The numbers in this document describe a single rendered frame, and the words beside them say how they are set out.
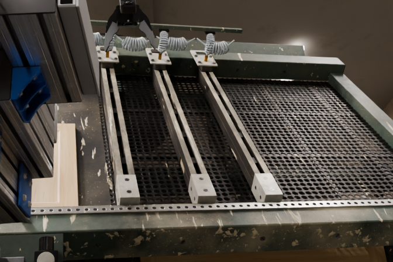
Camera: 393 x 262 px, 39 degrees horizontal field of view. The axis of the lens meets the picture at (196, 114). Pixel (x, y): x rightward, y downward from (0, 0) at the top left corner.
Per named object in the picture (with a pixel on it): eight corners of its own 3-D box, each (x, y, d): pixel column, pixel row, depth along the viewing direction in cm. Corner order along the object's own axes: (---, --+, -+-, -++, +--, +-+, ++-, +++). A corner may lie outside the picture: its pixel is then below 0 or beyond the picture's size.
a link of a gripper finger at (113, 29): (107, 53, 173) (123, 28, 173) (105, 51, 167) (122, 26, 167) (98, 47, 172) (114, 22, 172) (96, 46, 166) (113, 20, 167)
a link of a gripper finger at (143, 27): (162, 44, 174) (143, 21, 173) (162, 42, 168) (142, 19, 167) (154, 51, 174) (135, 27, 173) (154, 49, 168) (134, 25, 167)
